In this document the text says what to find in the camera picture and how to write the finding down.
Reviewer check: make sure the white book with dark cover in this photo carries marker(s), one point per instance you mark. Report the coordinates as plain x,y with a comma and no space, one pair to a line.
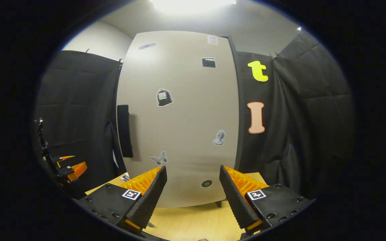
125,177

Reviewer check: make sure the black backdrop cloth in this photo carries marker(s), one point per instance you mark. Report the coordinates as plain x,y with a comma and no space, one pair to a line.
313,117

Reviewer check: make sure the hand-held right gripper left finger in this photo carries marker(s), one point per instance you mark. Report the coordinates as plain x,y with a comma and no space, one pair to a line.
152,197

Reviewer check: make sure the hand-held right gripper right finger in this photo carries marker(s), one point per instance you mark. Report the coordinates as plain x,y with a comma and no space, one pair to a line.
233,201

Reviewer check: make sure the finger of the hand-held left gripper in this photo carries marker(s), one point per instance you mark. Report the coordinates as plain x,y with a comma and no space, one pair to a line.
66,157
77,169

